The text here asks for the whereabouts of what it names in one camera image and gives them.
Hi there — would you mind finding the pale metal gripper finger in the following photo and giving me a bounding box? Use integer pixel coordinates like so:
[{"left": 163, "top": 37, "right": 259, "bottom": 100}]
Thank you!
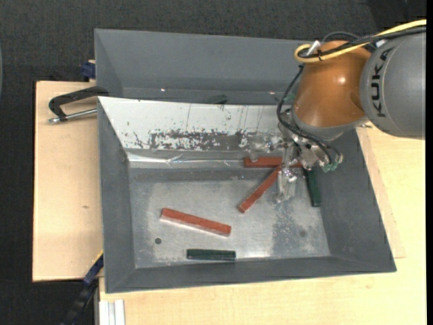
[
  {"left": 276, "top": 167, "right": 288, "bottom": 204},
  {"left": 286, "top": 171, "right": 299, "bottom": 200}
]

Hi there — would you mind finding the red-brown flat block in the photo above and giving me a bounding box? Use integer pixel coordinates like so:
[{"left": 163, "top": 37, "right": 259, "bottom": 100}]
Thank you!
[
  {"left": 159, "top": 208, "right": 233, "bottom": 238},
  {"left": 243, "top": 156, "right": 304, "bottom": 169},
  {"left": 237, "top": 166, "right": 283, "bottom": 214}
]

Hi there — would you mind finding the dark green flat block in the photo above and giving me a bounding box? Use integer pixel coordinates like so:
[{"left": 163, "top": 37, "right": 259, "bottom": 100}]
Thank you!
[
  {"left": 305, "top": 169, "right": 322, "bottom": 208},
  {"left": 186, "top": 248, "right": 237, "bottom": 261}
]

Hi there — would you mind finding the grey metal bin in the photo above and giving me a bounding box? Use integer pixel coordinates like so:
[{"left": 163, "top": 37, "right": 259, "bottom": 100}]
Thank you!
[{"left": 93, "top": 28, "right": 397, "bottom": 294}]

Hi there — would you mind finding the pale wood board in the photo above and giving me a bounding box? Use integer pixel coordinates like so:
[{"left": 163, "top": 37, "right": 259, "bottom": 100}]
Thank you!
[{"left": 32, "top": 79, "right": 104, "bottom": 282}]

